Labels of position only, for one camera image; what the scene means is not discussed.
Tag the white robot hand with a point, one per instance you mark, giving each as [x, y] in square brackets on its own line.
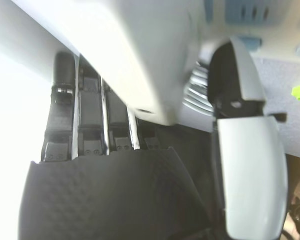
[115, 200]

